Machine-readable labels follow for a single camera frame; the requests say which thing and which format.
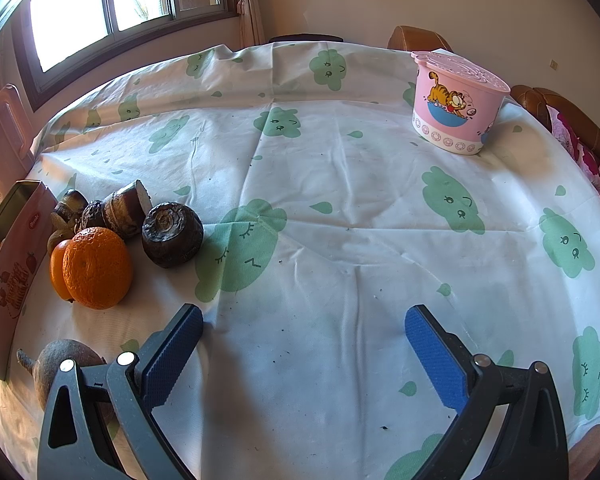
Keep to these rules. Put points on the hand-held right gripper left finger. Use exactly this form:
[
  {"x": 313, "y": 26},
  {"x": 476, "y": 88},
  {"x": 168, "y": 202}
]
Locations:
[{"x": 172, "y": 360}]

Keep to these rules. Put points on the small brown round fruit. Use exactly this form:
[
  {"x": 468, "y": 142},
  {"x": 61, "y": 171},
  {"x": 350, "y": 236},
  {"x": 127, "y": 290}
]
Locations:
[{"x": 57, "y": 241}]

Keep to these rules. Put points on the dark taro stub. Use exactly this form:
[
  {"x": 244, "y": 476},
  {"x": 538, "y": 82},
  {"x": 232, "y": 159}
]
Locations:
[{"x": 70, "y": 202}]

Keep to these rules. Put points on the small dark round taro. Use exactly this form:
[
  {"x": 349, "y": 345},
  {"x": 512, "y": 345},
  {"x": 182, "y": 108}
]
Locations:
[{"x": 92, "y": 216}]

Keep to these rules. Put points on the brown leather chair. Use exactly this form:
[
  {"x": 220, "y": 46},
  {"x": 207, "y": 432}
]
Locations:
[{"x": 415, "y": 37}]

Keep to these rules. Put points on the pink metal tin box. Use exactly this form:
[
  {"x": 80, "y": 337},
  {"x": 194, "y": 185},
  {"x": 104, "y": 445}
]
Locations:
[{"x": 15, "y": 280}]

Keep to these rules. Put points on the pink cartoon lidded cup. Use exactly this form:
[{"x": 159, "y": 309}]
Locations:
[{"x": 450, "y": 105}]

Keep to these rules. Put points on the round brown radish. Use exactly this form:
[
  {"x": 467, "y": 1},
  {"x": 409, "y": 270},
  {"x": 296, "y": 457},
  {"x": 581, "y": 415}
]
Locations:
[{"x": 55, "y": 352}]

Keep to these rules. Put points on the dark round stool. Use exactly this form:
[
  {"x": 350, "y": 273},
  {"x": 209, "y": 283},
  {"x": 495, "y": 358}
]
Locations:
[{"x": 305, "y": 38}]

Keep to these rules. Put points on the white green cloud tablecloth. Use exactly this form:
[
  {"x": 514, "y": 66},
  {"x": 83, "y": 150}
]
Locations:
[{"x": 330, "y": 210}]

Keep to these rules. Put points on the beige tied curtain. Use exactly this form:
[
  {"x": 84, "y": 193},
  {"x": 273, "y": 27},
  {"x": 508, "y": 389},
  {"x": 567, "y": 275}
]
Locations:
[{"x": 250, "y": 5}]

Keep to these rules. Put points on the large dark round taro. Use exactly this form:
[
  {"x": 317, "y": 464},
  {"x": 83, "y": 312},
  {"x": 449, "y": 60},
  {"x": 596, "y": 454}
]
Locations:
[{"x": 172, "y": 235}]

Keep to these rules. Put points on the brown framed window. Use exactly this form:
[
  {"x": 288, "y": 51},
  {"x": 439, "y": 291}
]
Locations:
[{"x": 70, "y": 10}]

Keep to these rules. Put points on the brown leather sofa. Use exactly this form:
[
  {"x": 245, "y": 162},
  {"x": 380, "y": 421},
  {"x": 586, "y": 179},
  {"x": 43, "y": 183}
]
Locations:
[{"x": 535, "y": 100}]

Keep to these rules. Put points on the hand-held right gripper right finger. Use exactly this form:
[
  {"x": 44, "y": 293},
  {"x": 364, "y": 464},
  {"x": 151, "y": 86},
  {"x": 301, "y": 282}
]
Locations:
[{"x": 437, "y": 360}]

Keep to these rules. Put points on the large orange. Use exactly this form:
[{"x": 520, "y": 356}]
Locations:
[{"x": 97, "y": 267}]

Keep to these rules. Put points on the person's leg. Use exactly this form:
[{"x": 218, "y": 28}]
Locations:
[{"x": 587, "y": 457}]

